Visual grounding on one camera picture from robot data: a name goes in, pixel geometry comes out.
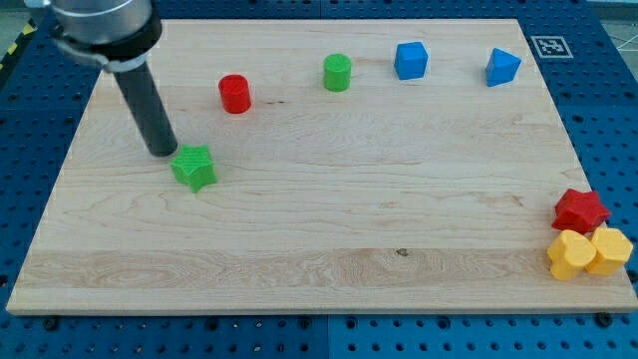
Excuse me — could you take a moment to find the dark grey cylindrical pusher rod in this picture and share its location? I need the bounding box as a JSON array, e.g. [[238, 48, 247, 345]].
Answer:
[[115, 63, 177, 157]]

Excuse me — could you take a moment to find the green star block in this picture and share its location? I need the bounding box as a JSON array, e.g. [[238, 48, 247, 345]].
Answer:
[[170, 145, 217, 193]]

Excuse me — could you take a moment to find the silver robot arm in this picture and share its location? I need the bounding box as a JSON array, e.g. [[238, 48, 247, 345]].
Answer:
[[24, 0, 177, 157]]

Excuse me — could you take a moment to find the red star block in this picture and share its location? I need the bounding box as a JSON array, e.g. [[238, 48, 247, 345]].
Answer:
[[551, 188, 612, 234]]

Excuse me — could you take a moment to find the red cylinder block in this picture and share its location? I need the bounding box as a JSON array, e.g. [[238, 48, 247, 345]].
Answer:
[[218, 74, 251, 114]]

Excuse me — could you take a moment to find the green cylinder block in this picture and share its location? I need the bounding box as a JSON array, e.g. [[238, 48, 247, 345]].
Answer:
[[323, 53, 352, 92]]

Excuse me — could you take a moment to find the light wooden board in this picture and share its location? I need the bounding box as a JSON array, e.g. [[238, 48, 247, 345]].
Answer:
[[7, 19, 637, 315]]

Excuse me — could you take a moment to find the blue cube block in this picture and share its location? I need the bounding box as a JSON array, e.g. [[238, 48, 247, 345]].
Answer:
[[394, 42, 429, 80]]

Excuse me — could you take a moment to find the blue triangular prism block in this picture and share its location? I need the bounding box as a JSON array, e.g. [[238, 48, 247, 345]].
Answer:
[[485, 48, 521, 87]]

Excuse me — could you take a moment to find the white fiducial marker tag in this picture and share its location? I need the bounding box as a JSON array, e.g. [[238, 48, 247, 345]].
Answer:
[[530, 35, 573, 59]]

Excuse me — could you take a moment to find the yellow heart block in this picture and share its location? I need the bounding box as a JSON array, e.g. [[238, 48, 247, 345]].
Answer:
[[546, 229, 597, 281]]

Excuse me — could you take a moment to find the yellow pentagon block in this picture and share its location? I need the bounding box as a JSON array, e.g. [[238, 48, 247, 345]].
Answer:
[[585, 227, 634, 276]]

